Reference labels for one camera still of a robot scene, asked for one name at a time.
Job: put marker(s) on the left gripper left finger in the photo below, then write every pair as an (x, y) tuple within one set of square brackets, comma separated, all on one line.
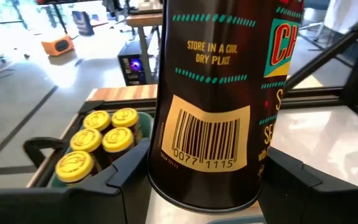
[(73, 205)]

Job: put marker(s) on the white fabric sheet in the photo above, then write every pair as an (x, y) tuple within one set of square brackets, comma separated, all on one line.
[(346, 12)]

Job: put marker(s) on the computer tower pink light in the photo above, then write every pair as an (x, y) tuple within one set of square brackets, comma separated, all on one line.
[(132, 67)]

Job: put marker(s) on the wooden workbench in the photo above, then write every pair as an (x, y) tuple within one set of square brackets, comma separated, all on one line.
[(143, 19)]

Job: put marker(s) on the black arched bracket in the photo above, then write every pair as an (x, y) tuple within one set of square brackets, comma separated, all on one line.
[(42, 143)]

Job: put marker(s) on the orange box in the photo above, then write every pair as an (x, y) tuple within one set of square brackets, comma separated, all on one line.
[(57, 46)]

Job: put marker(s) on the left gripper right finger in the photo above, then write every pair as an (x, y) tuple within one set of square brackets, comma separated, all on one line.
[(322, 205)]

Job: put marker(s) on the teal green plastic bin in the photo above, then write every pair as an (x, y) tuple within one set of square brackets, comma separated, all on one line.
[(146, 124)]

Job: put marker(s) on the blue white box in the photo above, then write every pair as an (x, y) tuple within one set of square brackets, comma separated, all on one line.
[(84, 23)]

